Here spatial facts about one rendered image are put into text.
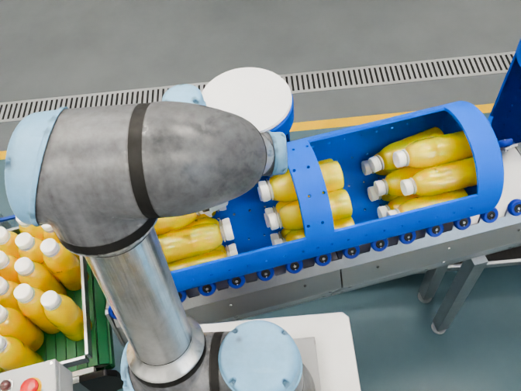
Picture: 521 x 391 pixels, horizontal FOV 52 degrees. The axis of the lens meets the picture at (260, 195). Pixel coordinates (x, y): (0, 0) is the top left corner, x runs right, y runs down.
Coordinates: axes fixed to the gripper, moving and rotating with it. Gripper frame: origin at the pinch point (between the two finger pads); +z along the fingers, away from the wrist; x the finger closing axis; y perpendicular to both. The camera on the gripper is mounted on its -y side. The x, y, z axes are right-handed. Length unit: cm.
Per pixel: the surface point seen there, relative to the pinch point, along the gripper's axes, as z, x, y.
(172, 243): 1.0, -7.2, -9.0
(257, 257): 3.2, -14.7, 8.8
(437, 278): 94, 4, 77
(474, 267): 55, -10, 75
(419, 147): -2, 0, 52
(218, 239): 2.8, -7.9, 1.2
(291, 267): 18.8, -11.6, 16.8
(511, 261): 102, 6, 111
